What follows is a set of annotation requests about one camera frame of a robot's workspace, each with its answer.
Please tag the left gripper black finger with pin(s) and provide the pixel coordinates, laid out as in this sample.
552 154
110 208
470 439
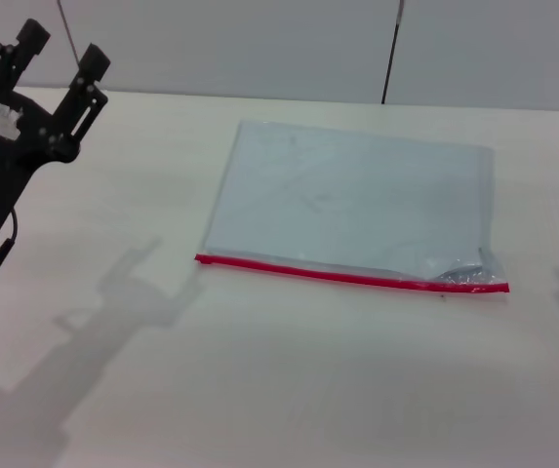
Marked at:
11 61
81 102

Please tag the small red zipper slider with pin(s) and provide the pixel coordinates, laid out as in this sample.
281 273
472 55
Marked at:
203 259

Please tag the clear document bag red zipper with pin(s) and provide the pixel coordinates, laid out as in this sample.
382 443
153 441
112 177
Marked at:
357 195

